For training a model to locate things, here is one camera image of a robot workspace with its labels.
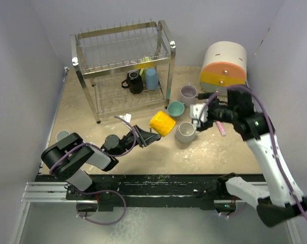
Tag aluminium frame rail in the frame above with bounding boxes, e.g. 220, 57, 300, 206
20, 181, 75, 203

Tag steel two-tier dish rack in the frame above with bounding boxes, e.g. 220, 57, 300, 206
70, 20, 176, 124

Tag teal cup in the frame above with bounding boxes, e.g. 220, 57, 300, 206
167, 101, 185, 118

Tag pink marker pen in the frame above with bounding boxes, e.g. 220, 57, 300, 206
216, 121, 227, 136

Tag lilac mug near rack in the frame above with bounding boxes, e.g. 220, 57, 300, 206
179, 83, 198, 108

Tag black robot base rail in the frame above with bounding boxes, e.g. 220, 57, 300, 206
35, 174, 247, 212

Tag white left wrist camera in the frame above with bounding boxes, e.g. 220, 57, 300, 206
119, 113, 132, 123

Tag lilac mug black handle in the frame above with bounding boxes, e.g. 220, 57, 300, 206
126, 61, 137, 66

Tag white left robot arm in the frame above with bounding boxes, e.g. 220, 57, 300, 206
41, 125, 162, 199

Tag light green mug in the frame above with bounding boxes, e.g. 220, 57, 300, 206
139, 56, 151, 77

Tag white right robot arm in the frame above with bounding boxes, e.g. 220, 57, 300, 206
190, 85, 307, 227

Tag yellow mug black handle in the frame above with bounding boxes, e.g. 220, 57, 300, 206
149, 111, 176, 137

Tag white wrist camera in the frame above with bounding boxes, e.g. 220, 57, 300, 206
119, 113, 132, 123
189, 103, 208, 128

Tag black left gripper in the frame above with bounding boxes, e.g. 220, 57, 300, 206
114, 125, 160, 157

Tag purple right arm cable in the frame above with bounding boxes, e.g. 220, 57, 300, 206
199, 84, 307, 222

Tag black mug cream inside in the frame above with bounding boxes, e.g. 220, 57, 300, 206
121, 71, 143, 94

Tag terracotta mug white inside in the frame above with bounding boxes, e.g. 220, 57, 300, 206
55, 130, 70, 142

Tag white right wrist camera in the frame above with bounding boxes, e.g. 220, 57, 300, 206
189, 103, 208, 128

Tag blue cup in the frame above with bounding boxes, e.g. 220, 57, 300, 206
145, 68, 159, 90

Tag round cream drawer cabinet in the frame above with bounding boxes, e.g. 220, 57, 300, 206
199, 41, 247, 93

